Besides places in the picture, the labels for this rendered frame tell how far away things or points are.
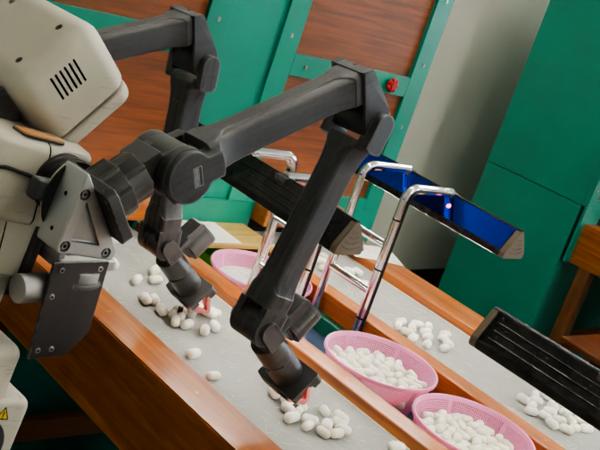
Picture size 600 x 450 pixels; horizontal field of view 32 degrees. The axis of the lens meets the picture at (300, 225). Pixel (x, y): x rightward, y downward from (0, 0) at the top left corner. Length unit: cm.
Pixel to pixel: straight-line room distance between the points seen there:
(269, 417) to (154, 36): 73
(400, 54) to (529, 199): 186
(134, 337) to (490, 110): 359
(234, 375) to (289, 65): 103
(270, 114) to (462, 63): 356
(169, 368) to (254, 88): 103
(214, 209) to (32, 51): 145
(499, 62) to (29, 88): 405
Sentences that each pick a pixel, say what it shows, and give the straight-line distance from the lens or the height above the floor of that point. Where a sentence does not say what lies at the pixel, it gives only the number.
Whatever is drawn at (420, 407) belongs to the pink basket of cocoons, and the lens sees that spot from 226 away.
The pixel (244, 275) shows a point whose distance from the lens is 266.
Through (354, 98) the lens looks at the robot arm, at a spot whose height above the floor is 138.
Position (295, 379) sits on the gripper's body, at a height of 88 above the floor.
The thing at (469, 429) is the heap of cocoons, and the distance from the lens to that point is 227.
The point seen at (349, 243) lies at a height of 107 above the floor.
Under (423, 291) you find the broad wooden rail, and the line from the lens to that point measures 295.
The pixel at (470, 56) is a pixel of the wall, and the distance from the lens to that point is 510.
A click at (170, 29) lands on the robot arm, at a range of 194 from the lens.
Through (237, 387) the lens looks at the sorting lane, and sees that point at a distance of 206.
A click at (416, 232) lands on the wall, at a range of 533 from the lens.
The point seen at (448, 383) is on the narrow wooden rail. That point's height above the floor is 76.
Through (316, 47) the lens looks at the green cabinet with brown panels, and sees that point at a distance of 290.
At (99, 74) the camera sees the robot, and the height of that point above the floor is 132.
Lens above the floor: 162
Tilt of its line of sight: 16 degrees down
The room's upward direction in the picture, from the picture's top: 19 degrees clockwise
